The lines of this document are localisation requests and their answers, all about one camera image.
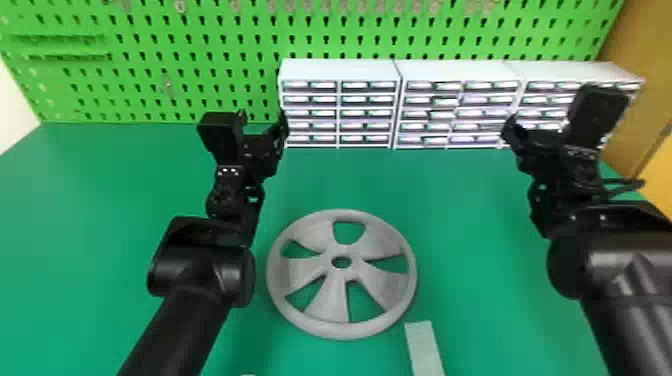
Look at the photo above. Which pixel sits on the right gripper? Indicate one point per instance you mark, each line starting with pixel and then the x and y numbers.
pixel 559 157

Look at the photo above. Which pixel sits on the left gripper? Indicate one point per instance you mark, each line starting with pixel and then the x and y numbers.
pixel 258 160

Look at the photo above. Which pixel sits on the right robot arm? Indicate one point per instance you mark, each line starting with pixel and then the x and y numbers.
pixel 619 273

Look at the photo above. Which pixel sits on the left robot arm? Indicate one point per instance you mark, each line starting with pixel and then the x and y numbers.
pixel 202 268

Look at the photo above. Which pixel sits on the grey wheel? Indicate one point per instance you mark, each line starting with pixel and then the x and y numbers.
pixel 325 294

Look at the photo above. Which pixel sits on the white drawer cabinet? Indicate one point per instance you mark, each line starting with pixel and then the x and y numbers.
pixel 546 100
pixel 340 105
pixel 456 107

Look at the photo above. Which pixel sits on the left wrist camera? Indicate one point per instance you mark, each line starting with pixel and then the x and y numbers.
pixel 219 135

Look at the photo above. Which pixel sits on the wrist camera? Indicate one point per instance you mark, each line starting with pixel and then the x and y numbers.
pixel 598 111
pixel 219 135

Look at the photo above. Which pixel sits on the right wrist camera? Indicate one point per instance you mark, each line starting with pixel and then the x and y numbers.
pixel 598 111

